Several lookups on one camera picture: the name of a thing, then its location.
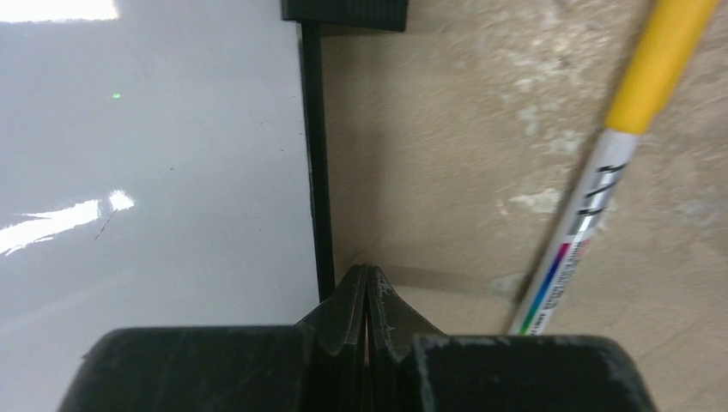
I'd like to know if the white marker pen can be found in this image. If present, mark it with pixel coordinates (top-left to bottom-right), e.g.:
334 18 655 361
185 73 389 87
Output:
507 129 639 335

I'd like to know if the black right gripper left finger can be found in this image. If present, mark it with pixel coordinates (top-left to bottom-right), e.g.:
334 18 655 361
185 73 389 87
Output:
298 265 367 411

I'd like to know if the white whiteboard black frame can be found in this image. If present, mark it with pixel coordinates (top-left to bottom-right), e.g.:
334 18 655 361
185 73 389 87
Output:
1 1 319 411

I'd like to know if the yellow marker cap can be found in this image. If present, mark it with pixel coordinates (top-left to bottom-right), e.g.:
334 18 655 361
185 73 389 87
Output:
604 0 719 135

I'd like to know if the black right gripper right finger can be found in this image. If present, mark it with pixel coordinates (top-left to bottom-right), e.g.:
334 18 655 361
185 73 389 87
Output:
367 266 444 411

